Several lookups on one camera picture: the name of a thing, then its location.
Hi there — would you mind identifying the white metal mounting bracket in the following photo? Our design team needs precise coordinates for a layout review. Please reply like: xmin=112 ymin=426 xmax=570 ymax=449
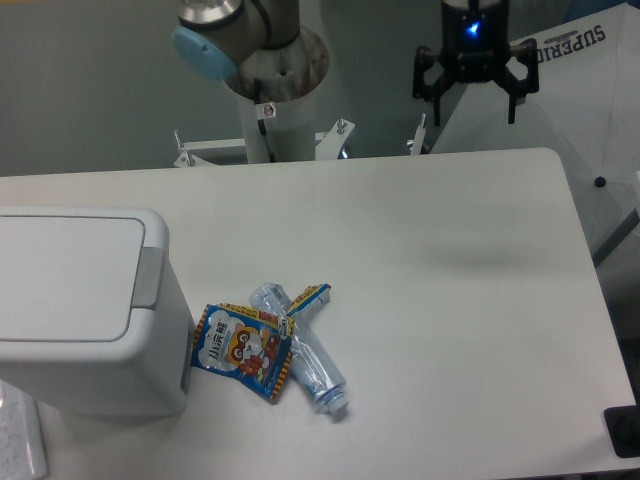
xmin=173 ymin=118 xmax=356 ymax=168

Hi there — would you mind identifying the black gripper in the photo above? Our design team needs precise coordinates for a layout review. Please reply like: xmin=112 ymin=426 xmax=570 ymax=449
xmin=411 ymin=0 xmax=541 ymax=127

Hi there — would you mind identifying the blue cartoon snack bag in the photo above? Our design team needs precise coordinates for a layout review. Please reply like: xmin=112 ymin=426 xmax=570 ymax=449
xmin=191 ymin=303 xmax=295 ymax=403

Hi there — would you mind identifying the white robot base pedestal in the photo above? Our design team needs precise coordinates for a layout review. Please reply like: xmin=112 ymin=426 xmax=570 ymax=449
xmin=238 ymin=94 xmax=315 ymax=164

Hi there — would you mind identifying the crushed clear plastic bottle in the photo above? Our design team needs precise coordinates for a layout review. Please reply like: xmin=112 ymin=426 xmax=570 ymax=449
xmin=249 ymin=283 xmax=349 ymax=420

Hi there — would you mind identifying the white superior umbrella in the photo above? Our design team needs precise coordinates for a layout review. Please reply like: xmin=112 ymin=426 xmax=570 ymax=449
xmin=433 ymin=3 xmax=639 ymax=251

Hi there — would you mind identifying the blue yellow snack wrapper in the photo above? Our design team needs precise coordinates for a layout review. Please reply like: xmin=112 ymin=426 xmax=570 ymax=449
xmin=287 ymin=283 xmax=331 ymax=320

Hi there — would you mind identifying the black device at table edge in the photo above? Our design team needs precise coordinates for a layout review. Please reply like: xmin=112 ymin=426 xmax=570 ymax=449
xmin=604 ymin=405 xmax=639 ymax=458

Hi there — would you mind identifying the white plastic trash can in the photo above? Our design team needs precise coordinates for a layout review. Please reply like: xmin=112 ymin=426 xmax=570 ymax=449
xmin=1 ymin=206 xmax=194 ymax=417

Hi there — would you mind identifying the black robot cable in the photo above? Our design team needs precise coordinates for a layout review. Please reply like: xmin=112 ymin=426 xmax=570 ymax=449
xmin=252 ymin=77 xmax=277 ymax=164

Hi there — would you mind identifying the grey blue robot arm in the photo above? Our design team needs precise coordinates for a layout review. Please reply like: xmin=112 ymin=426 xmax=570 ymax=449
xmin=172 ymin=1 xmax=539 ymax=123

